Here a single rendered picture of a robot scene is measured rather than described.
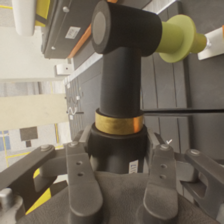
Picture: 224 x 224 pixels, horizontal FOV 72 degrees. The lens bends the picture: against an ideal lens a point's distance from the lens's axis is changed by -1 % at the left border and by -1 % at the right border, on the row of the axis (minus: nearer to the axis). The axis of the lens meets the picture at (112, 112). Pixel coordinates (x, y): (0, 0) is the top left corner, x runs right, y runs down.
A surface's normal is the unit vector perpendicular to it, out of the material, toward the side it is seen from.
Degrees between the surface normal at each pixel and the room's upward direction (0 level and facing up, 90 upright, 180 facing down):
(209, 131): 0
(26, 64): 90
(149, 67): 0
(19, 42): 90
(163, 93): 0
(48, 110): 90
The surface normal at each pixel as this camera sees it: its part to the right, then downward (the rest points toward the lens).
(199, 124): -0.88, 0.11
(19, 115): 0.47, -0.01
